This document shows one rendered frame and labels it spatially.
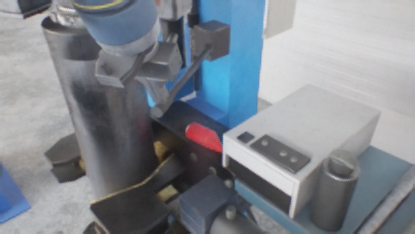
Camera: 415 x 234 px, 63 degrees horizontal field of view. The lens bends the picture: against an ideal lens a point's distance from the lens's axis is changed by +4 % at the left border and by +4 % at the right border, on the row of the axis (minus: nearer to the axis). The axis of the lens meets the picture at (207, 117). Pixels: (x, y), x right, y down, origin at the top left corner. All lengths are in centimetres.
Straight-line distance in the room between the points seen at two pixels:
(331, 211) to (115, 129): 56
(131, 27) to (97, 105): 39
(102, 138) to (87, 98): 12
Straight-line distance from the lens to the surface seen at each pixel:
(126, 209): 97
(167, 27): 116
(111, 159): 95
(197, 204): 91
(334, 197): 77
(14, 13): 93
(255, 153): 82
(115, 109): 85
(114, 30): 49
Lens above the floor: 172
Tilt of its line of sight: 35 degrees down
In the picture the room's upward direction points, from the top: 1 degrees counter-clockwise
